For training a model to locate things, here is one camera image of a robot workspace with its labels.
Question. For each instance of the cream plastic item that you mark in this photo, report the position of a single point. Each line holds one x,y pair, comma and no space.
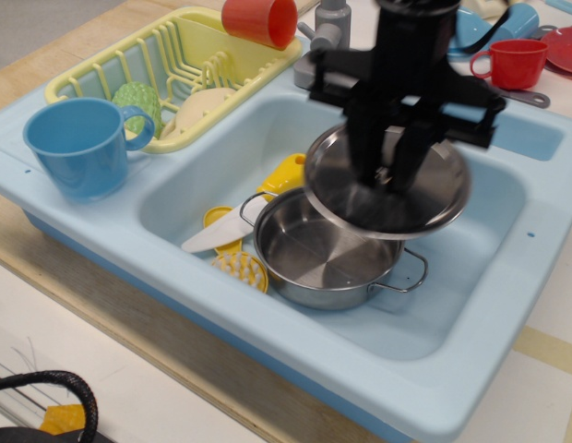
485,9

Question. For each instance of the yellow dish brush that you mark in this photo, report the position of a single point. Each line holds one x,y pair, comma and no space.
244,267

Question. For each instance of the red cup in rack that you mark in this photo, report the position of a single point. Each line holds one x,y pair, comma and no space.
267,22

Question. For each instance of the red plate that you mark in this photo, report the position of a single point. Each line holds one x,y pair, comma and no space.
559,48

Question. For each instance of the grey plastic utensil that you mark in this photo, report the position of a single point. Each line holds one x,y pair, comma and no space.
531,98

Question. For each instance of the blue plastic cup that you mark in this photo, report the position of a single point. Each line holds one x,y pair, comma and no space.
82,144

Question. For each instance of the yellow tape piece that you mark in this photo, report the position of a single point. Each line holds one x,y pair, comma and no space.
61,419

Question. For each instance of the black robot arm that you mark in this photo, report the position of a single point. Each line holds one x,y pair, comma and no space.
420,7

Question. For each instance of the green toy fruit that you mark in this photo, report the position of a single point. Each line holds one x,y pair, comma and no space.
144,97

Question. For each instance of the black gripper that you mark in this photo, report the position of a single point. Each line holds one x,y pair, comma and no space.
405,80

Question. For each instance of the light blue toy sink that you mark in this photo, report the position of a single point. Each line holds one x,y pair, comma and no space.
417,363

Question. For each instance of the grey toy faucet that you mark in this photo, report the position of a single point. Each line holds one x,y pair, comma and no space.
344,25

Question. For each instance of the blue plates stack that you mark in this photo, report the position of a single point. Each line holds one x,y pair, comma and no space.
470,28

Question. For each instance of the yellow dish drying rack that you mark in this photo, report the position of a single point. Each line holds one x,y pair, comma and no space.
182,53

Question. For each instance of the blue cup on table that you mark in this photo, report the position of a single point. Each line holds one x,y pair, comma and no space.
522,20

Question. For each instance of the cream plastic plate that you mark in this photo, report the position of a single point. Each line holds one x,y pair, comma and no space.
194,109

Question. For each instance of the yellow handled toy knife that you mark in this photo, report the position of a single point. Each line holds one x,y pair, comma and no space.
239,222

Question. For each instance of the stainless steel pot lid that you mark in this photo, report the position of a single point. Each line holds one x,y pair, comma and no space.
438,195

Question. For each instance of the red mug on table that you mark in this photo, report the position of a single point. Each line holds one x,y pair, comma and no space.
514,64

